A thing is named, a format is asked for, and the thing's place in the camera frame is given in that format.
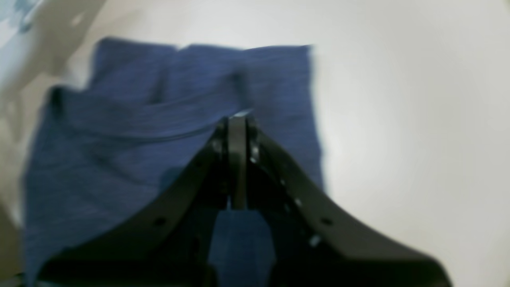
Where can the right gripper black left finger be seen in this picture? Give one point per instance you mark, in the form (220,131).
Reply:
(162,244)

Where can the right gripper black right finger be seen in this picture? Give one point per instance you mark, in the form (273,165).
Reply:
(316,242)

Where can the dark blue printed t-shirt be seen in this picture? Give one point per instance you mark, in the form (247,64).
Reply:
(101,153)

